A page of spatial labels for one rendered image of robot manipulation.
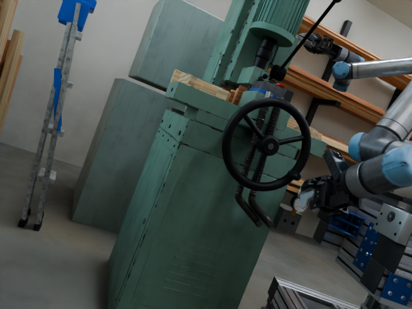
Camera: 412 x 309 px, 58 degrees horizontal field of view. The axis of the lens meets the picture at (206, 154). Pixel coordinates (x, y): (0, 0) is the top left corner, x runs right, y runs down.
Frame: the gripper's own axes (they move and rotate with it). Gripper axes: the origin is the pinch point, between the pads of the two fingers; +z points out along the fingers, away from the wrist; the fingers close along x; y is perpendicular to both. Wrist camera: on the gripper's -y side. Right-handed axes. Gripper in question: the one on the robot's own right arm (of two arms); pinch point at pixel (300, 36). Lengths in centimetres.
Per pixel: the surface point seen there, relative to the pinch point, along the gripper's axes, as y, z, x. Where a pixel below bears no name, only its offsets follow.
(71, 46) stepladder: -21, 97, 45
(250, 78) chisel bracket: 37, 28, 34
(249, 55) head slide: 23.7, 27.6, 23.6
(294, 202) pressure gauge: 55, 2, 70
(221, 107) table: 49, 38, 49
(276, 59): 15.2, 12.8, 18.3
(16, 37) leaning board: -74, 133, 49
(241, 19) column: 14.2, 33.7, 9.6
